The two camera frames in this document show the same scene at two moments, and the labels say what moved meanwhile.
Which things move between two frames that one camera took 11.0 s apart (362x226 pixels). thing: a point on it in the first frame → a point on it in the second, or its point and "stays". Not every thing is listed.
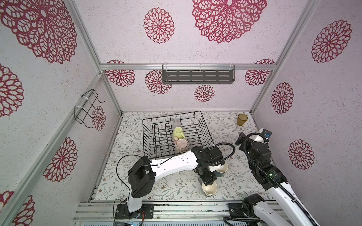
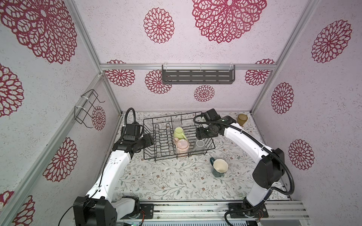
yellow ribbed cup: [242, 118] stays
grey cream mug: [209, 190] → [200, 147]
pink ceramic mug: [181, 145] stays
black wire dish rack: [167, 135] stays
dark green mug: [220, 171] stays
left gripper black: [209, 180] → [148, 140]
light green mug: [178, 133] stays
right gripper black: [241, 141] → [200, 134]
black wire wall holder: [82, 108] stays
